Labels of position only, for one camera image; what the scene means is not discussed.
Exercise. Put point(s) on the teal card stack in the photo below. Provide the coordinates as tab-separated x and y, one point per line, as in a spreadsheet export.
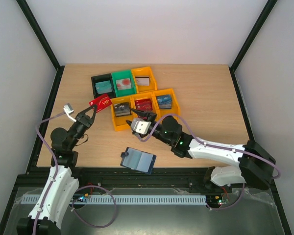
103	87

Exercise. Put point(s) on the yellow bin with blue cards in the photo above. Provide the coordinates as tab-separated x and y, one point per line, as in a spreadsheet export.
175	105

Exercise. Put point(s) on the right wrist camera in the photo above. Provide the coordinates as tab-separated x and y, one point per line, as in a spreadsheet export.
142	126

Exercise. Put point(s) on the dark VIP card stack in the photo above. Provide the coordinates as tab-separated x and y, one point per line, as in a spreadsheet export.
122	109

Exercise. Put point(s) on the white striped card stack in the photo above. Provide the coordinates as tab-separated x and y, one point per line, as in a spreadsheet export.
142	80

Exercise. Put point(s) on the red VIP card stack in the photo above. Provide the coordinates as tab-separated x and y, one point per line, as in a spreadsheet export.
143	104

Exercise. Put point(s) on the black left rear frame post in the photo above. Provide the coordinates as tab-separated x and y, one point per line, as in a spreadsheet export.
39	33

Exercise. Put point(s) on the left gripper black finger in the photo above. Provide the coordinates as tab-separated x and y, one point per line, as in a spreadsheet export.
92	108
94	112

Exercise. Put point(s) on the red white card stack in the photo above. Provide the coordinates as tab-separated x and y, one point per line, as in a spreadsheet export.
123	84

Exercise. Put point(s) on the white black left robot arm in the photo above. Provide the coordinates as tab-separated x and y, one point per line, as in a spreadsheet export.
47	215

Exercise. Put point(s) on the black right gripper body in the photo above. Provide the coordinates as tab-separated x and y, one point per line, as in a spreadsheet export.
149	117

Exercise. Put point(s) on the yellow bin with dark cards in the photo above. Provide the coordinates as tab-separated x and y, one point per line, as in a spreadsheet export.
119	123

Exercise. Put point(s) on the yellow rear bin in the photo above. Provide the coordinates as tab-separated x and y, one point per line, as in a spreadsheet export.
145	71

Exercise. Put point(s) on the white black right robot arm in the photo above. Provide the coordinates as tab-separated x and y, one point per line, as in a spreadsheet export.
246	163

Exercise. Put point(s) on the white slotted cable duct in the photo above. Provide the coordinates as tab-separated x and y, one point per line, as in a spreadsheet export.
144	200

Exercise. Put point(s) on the red VIP credit card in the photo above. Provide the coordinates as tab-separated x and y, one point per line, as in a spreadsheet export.
103	101

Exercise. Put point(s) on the blue card holder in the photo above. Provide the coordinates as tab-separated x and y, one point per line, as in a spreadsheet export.
138	160

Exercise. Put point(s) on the blue VIP card stack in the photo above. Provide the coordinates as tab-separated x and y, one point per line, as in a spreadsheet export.
164	101

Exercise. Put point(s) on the green bin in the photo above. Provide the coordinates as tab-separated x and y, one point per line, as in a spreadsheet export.
121	75

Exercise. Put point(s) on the yellow bin with red cards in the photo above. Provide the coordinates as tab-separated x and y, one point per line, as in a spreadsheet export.
151	96

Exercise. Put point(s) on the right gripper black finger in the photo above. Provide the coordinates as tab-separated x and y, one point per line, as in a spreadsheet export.
132	124
140	113

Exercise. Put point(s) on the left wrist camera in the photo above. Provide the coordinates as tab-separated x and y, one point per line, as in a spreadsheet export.
68	110

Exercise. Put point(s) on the black right rear frame post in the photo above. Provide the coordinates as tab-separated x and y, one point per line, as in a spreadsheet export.
267	9

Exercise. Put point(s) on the black bin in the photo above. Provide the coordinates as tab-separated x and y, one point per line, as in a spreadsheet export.
99	78

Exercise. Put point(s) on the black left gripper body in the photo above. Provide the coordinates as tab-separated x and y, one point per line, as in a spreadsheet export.
85	125

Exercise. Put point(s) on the black front frame rail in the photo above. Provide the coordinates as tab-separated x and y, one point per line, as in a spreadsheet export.
191	179

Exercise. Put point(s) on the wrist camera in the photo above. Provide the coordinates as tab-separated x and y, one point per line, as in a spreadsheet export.
68	110
142	126

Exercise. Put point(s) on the black frame post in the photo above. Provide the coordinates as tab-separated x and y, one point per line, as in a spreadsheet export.
267	9
39	33

